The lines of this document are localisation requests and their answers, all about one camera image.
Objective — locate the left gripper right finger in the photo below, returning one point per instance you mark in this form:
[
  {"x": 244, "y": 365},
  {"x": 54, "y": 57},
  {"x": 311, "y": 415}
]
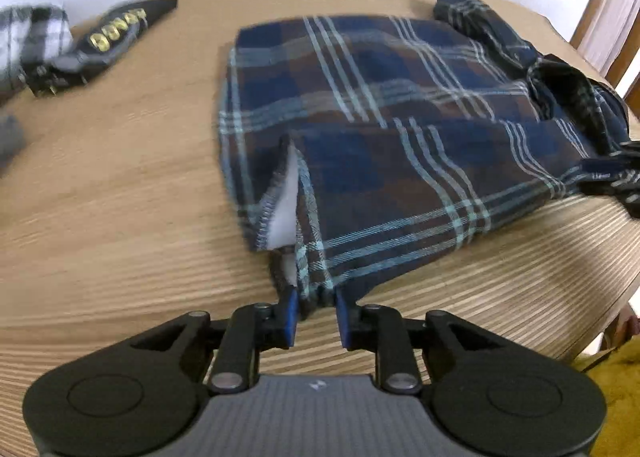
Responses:
[{"x": 444, "y": 339}]

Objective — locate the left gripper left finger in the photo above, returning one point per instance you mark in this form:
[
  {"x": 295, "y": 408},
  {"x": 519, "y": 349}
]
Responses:
[{"x": 223, "y": 354}]

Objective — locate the navy brown plaid shirt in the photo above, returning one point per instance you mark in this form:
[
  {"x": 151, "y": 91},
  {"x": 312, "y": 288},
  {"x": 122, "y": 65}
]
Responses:
[{"x": 357, "y": 148}]

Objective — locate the yellow fleece sleeve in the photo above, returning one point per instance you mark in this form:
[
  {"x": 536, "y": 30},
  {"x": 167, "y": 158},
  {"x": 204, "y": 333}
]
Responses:
[{"x": 617, "y": 374}]

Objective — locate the grey knit garment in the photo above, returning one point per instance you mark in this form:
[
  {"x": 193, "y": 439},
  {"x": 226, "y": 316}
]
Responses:
[{"x": 12, "y": 140}]

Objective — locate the black SPACE print garment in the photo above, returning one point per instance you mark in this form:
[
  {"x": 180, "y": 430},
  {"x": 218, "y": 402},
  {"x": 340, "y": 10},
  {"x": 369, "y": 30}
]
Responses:
[{"x": 98, "y": 49}]

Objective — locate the black white plaid garment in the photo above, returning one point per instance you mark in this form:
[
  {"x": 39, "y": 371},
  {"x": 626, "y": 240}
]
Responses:
[{"x": 30, "y": 36}]

